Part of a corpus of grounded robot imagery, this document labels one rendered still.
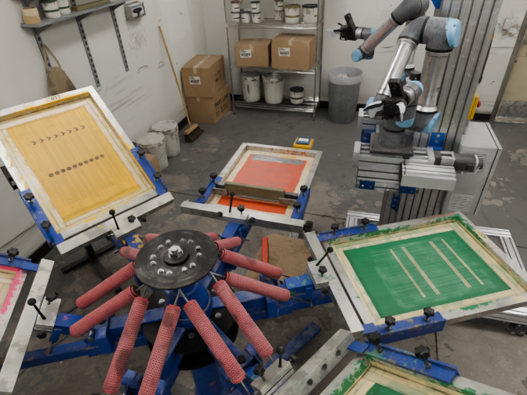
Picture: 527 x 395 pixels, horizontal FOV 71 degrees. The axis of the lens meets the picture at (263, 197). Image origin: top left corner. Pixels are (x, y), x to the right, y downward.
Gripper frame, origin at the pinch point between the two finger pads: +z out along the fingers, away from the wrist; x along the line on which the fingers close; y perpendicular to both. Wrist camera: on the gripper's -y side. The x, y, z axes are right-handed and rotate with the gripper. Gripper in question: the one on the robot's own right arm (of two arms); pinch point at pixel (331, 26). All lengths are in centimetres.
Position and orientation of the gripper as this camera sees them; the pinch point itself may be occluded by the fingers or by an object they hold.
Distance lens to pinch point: 288.7
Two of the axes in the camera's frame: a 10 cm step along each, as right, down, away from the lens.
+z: -7.6, -3.6, 5.4
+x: 6.3, -5.8, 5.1
